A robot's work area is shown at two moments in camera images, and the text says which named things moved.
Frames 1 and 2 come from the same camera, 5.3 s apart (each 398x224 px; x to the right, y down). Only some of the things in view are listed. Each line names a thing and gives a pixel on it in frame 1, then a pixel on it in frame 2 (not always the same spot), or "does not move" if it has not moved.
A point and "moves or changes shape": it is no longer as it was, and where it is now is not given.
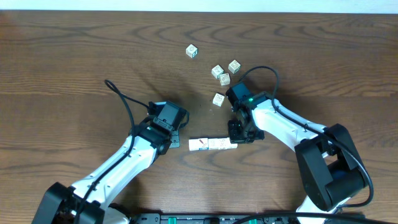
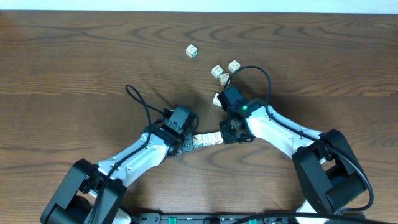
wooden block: (221, 144) moves or changes shape
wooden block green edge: (234, 66) does not move
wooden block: (216, 71) does not move
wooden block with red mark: (203, 144) -> (198, 140)
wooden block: (224, 79) does not move
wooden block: (213, 144) -> (208, 139)
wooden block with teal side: (191, 50) does not move
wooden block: (218, 99) does not move
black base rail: (212, 218) does not move
